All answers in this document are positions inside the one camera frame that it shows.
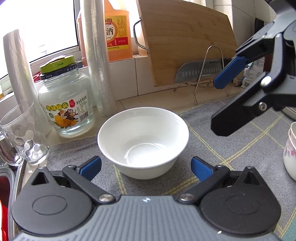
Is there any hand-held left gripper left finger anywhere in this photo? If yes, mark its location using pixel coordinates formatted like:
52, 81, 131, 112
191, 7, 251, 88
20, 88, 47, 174
31, 156, 115, 205

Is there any bamboo cutting board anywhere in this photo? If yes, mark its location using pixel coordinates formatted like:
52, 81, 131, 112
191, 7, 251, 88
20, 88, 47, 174
133, 0, 238, 88

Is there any metal wire rack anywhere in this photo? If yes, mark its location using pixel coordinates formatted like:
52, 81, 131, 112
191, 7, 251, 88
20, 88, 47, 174
194, 45, 231, 105

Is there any white printed plastic bag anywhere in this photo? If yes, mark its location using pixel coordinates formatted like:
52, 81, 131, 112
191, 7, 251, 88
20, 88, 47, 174
243, 57, 266, 89

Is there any black handled kitchen knife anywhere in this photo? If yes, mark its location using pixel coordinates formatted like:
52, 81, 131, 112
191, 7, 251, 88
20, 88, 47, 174
174, 60, 234, 84

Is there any orange cooking wine jug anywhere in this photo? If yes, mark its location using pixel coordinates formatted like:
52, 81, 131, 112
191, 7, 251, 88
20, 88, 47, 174
76, 0, 134, 67

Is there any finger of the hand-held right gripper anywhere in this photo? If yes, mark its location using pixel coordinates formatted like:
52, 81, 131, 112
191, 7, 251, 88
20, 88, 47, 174
214, 22, 282, 90
211, 34, 296, 137

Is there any floral white cup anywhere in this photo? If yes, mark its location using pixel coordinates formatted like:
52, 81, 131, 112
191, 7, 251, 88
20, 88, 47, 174
97, 107, 190, 180

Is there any clear plastic film roll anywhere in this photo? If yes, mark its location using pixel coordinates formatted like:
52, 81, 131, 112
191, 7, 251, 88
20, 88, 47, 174
2, 29, 53, 135

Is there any chrome faucet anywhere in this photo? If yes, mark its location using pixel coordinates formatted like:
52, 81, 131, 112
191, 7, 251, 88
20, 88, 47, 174
0, 132, 24, 167

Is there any red plastic basin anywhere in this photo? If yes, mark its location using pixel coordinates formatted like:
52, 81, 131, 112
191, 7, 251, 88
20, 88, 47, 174
0, 171, 15, 241

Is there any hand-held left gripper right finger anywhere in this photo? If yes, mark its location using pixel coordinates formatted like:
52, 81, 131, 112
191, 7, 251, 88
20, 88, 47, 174
178, 156, 265, 205

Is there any glass jar with green lid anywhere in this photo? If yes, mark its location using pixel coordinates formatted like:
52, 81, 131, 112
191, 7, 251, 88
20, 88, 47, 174
37, 55, 95, 137

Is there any grey blue checked dish cloth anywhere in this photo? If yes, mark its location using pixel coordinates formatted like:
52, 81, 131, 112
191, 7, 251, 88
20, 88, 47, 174
46, 96, 296, 241

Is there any white floral bowl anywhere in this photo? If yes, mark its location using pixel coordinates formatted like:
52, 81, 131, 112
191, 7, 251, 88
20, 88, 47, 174
288, 121, 296, 142
283, 136, 296, 181

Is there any clear glass mug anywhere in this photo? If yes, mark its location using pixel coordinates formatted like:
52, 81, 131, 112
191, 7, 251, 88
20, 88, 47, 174
0, 100, 50, 166

